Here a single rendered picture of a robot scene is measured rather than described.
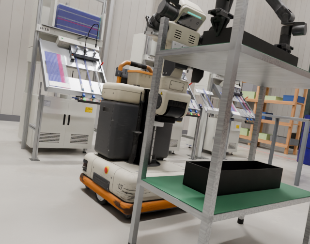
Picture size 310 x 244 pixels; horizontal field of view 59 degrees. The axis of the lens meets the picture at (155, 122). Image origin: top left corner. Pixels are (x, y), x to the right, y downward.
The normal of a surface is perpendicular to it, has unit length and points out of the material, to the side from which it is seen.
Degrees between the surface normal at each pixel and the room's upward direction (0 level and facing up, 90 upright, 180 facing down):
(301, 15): 90
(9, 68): 90
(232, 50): 90
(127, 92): 90
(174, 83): 98
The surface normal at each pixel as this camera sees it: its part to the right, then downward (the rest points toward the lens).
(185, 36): 0.59, 0.28
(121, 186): -0.77, -0.07
